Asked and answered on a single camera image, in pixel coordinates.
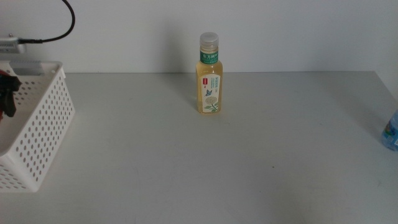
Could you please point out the yellow tea bottle green label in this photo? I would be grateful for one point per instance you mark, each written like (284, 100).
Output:
(209, 90)

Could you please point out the white perforated plastic basket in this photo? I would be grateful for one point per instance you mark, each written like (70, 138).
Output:
(43, 124)

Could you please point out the silver wrist camera white mount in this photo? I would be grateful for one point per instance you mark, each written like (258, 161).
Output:
(11, 45)

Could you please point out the clear water bottle blue cap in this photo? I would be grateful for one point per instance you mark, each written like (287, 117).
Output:
(392, 133)

